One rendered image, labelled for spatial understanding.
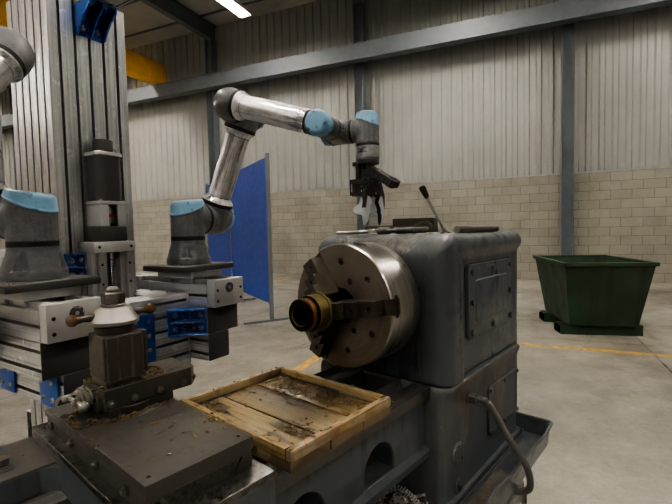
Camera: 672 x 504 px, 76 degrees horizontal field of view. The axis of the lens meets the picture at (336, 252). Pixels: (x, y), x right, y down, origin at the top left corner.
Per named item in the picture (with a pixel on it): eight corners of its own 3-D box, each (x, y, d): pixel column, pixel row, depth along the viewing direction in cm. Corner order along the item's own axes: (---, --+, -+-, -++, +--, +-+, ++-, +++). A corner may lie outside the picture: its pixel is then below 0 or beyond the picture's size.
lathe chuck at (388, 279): (313, 337, 128) (325, 233, 122) (403, 378, 108) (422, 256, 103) (291, 343, 121) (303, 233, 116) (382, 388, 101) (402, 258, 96)
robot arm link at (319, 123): (201, 76, 141) (331, 103, 124) (222, 86, 152) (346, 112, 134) (194, 111, 143) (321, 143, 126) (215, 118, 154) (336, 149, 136)
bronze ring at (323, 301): (312, 289, 107) (284, 294, 100) (340, 291, 101) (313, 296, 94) (313, 326, 108) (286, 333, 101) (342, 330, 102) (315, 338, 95)
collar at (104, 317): (127, 316, 80) (126, 300, 80) (147, 321, 75) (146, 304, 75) (80, 324, 74) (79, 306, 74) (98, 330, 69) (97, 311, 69)
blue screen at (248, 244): (191, 290, 948) (187, 183, 936) (227, 287, 986) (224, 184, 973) (244, 325, 585) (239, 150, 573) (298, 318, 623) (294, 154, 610)
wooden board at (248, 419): (281, 379, 118) (280, 365, 118) (391, 414, 94) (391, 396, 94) (180, 417, 95) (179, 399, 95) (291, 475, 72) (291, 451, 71)
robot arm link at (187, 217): (162, 236, 151) (160, 198, 150) (189, 236, 163) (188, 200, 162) (189, 236, 146) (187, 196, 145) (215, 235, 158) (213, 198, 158)
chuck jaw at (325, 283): (336, 298, 113) (317, 260, 117) (348, 289, 110) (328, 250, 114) (307, 304, 105) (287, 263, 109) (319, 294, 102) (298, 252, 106)
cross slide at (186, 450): (128, 397, 92) (127, 376, 91) (255, 466, 64) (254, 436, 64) (36, 425, 79) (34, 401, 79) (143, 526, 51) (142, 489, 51)
